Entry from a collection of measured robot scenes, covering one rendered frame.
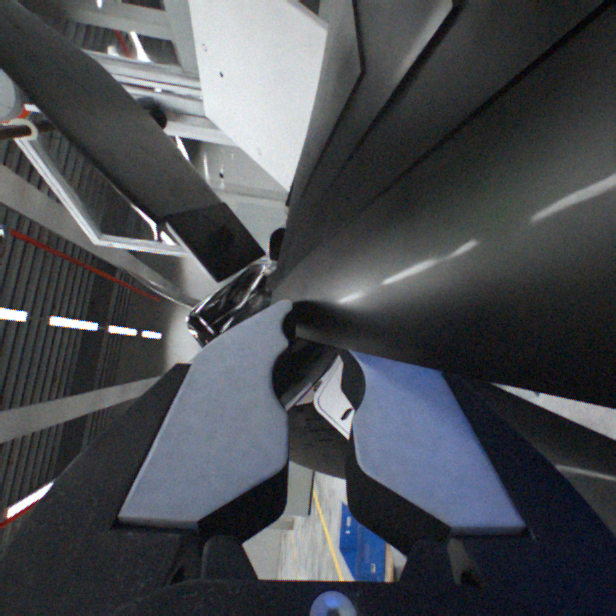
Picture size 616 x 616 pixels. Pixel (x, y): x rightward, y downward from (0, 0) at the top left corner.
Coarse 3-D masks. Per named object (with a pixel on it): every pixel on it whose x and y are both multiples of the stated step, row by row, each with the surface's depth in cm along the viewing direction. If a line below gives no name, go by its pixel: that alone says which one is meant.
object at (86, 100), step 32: (0, 0) 27; (0, 32) 23; (32, 32) 28; (0, 64) 21; (32, 64) 25; (64, 64) 29; (96, 64) 36; (32, 96) 23; (64, 96) 26; (96, 96) 30; (128, 96) 37; (64, 128) 24; (96, 128) 27; (128, 128) 32; (160, 128) 37; (96, 160) 25; (128, 160) 28; (160, 160) 32; (128, 192) 26; (160, 192) 30; (192, 192) 33; (160, 224) 28
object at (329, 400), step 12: (336, 360) 30; (336, 372) 30; (324, 384) 30; (336, 384) 30; (324, 396) 30; (336, 396) 30; (324, 408) 30; (336, 408) 30; (348, 408) 29; (336, 420) 30; (348, 420) 29; (348, 432) 29
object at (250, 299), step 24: (264, 264) 30; (240, 288) 28; (264, 288) 28; (192, 312) 28; (216, 312) 27; (240, 312) 27; (216, 336) 26; (288, 360) 27; (312, 360) 28; (288, 384) 27; (312, 384) 30
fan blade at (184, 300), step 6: (126, 270) 53; (132, 276) 51; (138, 276) 54; (144, 282) 50; (150, 282) 53; (150, 288) 47; (156, 288) 48; (162, 288) 52; (162, 294) 45; (168, 294) 46; (174, 294) 49; (180, 294) 54; (174, 300) 43; (180, 300) 43; (186, 300) 45; (192, 300) 47; (198, 300) 51; (186, 306) 42; (192, 306) 41
